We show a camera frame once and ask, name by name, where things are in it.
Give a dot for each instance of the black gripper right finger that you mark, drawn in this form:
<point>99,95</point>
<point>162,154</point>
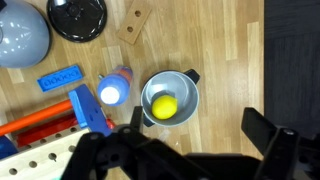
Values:
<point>258,128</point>

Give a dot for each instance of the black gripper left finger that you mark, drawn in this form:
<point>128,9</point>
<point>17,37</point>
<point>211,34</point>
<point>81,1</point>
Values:
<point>136,118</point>

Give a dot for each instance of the yellow toy lemon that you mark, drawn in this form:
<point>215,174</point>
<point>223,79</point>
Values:
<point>164,107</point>

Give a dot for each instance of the wooden blue toy workbench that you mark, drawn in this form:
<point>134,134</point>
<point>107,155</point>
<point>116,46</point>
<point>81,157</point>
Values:
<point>88,108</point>

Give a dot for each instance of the grey toy pot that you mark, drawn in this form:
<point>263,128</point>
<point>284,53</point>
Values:
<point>173,85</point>

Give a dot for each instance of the red toy bar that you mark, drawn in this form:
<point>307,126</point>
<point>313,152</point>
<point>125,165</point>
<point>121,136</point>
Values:
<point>46,130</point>

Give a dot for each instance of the orange toy rod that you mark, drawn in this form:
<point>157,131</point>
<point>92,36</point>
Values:
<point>36,116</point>

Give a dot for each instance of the blue craft paint bottle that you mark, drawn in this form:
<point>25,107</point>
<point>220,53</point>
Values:
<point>115,86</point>

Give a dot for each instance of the small blue rectangular block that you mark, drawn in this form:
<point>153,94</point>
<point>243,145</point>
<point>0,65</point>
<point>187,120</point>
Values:
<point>60,78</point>

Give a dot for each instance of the wooden block with two holes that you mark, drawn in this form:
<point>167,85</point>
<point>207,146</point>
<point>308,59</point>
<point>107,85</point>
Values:
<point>134,21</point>

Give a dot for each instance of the black round plate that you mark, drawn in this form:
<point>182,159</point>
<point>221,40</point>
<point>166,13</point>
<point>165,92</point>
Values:
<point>76,18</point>

